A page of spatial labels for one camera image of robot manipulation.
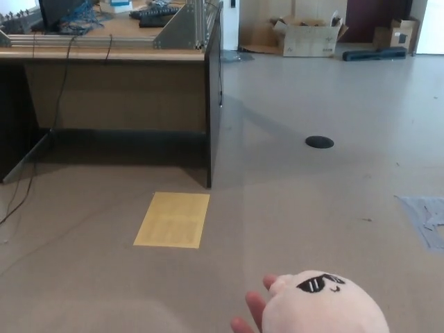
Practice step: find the yellow paper sheet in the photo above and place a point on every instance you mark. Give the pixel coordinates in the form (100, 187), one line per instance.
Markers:
(171, 220)

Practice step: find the person's bare hand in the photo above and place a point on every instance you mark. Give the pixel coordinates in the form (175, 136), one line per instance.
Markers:
(255, 308)

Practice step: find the short black keyboard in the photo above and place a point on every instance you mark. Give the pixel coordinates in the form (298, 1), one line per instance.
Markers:
(154, 22)

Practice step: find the small cardboard box with label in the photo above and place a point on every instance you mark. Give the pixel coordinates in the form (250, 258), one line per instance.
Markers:
(395, 36)

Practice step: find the large open cardboard box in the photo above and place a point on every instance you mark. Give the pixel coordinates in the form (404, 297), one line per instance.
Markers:
(308, 41)

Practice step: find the black monitor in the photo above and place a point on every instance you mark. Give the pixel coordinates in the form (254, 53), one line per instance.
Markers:
(52, 14)

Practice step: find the long black foam block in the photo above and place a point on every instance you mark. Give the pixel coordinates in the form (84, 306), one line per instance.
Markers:
(374, 54)

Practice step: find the clear plastic bag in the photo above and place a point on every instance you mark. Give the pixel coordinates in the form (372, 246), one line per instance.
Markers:
(237, 56)

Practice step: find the wooden desk with dark sides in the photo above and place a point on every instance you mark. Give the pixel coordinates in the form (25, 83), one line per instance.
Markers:
(121, 100)

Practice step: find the blue and white box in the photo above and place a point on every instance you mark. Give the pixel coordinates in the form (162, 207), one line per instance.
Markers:
(121, 6)

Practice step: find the round black floor cover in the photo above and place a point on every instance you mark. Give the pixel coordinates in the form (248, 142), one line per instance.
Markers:
(320, 142)

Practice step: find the row of grey metal clamps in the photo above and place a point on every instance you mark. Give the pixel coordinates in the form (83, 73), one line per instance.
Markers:
(17, 22)

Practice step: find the dark red door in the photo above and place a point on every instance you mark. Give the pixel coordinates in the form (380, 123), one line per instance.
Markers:
(374, 17)

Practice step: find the pink plush dumpling with sunglasses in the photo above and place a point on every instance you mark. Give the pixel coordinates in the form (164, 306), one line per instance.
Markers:
(329, 312)

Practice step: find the grey tape patch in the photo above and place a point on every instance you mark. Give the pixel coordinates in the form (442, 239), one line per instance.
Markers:
(423, 222)

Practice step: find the long black keyboard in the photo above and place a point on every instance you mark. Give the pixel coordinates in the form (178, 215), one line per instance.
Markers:
(156, 12)

